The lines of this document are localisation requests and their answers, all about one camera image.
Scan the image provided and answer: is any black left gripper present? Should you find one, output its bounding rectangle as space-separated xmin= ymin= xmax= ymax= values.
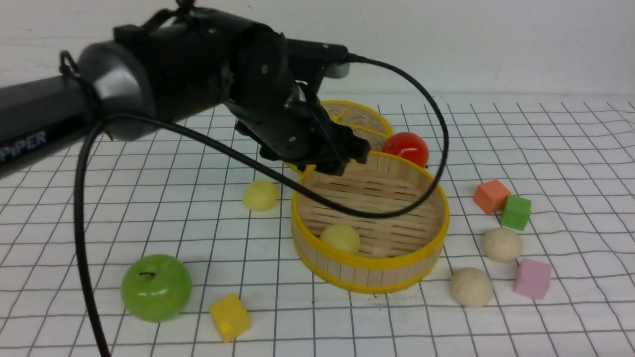
xmin=234 ymin=82 xmax=372 ymax=176

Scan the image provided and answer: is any yellow bun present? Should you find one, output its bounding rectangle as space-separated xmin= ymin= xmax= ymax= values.
xmin=242 ymin=180 xmax=278 ymax=212
xmin=319 ymin=224 xmax=361 ymax=255

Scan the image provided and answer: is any beige bun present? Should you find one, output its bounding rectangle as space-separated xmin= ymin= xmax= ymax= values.
xmin=482 ymin=228 xmax=522 ymax=263
xmin=450 ymin=267 xmax=494 ymax=308

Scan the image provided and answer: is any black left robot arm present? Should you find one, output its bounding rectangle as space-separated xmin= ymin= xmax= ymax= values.
xmin=0 ymin=0 xmax=371 ymax=177

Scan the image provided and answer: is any bamboo steamer lid yellow rim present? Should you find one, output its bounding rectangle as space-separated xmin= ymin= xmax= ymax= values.
xmin=321 ymin=100 xmax=394 ymax=151

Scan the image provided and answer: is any bamboo steamer tray yellow rim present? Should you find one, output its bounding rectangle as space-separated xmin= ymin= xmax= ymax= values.
xmin=291 ymin=152 xmax=450 ymax=295

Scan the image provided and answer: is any red tomato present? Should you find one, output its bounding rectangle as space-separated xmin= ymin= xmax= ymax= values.
xmin=381 ymin=132 xmax=429 ymax=169

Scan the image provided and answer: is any orange cube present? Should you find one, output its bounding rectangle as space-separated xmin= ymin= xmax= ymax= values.
xmin=473 ymin=180 xmax=511 ymax=215

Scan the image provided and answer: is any green cube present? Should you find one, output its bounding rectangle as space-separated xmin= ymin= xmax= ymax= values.
xmin=500 ymin=195 xmax=532 ymax=231

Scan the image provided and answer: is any white grid tablecloth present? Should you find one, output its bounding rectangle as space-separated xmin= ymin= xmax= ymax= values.
xmin=0 ymin=93 xmax=635 ymax=357

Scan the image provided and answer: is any yellow cube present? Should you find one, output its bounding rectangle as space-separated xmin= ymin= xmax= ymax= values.
xmin=209 ymin=294 xmax=252 ymax=343

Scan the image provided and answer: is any pink cube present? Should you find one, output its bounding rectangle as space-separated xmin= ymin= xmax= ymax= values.
xmin=514 ymin=258 xmax=552 ymax=300

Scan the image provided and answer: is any green apple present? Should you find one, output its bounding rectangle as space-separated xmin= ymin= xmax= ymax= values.
xmin=120 ymin=254 xmax=192 ymax=323

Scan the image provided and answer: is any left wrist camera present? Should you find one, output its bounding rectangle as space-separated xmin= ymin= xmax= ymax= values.
xmin=286 ymin=39 xmax=350 ymax=83

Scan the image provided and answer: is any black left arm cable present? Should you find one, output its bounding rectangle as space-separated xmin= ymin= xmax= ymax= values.
xmin=73 ymin=54 xmax=450 ymax=357

